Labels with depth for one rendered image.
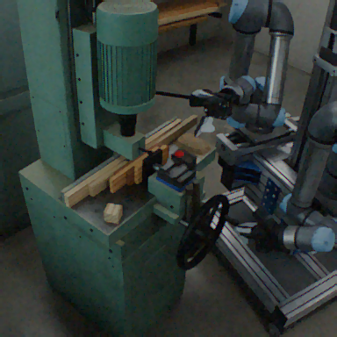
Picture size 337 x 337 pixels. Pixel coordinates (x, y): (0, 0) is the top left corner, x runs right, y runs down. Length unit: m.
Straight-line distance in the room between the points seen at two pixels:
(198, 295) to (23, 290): 0.94
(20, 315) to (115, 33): 1.54
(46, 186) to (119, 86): 0.57
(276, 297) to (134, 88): 1.23
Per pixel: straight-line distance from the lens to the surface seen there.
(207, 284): 2.21
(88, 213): 1.28
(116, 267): 1.42
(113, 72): 1.14
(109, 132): 1.35
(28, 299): 2.20
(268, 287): 1.98
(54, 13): 1.23
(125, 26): 1.08
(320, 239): 1.23
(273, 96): 1.53
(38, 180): 1.58
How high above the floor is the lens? 1.81
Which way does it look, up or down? 39 degrees down
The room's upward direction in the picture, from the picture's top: 4 degrees clockwise
